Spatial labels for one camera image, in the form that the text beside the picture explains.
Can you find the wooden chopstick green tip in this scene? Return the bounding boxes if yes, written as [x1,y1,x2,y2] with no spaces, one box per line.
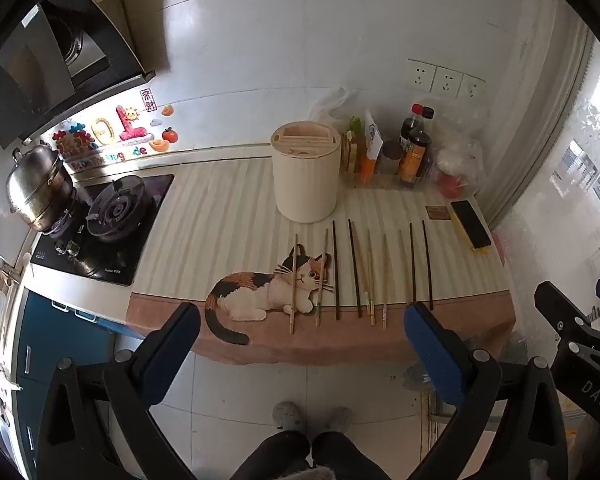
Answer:
[314,228,329,327]

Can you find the blue kitchen cabinet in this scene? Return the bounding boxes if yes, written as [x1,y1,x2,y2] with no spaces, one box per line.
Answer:
[15,292,116,479]

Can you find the black yellow sponge brush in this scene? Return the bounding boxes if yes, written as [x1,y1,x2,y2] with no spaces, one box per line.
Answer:
[450,200,492,252]

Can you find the grey slipper right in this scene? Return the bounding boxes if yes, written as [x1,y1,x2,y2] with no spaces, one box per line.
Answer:
[325,406,353,434]

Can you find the grey slipper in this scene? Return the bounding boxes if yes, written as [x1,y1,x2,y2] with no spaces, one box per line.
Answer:
[325,406,353,434]
[272,401,306,434]

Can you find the black gas stove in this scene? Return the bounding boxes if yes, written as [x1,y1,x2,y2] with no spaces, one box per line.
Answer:
[31,174,174,286]

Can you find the grey slipper left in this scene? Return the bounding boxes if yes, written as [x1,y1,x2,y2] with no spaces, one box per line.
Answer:
[272,401,306,434]

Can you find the striped cat table mat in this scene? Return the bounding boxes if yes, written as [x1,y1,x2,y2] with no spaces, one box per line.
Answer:
[124,156,517,366]

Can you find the small brown card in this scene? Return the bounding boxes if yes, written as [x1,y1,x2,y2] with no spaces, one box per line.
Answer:
[426,205,451,221]

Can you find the white plastic bag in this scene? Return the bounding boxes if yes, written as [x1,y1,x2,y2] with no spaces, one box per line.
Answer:
[431,103,486,200]

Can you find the soy sauce bottle orange label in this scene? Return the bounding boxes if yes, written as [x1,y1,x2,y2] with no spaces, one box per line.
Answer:
[398,105,434,183]

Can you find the steel pot with lid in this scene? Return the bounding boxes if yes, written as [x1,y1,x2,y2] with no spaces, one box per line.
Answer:
[6,144,76,233]

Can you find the clear condiment tray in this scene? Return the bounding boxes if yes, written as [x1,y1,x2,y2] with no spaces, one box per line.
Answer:
[339,166,432,191]

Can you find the brown lid jar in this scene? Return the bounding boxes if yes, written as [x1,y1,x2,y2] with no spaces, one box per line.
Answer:
[376,139,403,176]

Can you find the red cap dark bottle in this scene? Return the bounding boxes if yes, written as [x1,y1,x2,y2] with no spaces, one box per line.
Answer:
[399,103,425,153]

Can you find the white seasoning packet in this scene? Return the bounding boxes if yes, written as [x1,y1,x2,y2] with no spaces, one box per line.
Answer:
[364,110,384,160]

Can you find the cream utensil holder canister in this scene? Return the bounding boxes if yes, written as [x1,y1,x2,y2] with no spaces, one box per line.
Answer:
[271,122,341,224]

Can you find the black range hood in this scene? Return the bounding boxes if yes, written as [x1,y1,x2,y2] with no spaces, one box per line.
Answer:
[0,0,155,148]

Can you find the colourful wall stickers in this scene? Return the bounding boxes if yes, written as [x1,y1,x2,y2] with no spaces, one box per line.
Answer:
[41,88,178,171]

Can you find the triple wall socket panel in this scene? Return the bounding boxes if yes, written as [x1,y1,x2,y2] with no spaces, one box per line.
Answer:
[405,58,486,101]

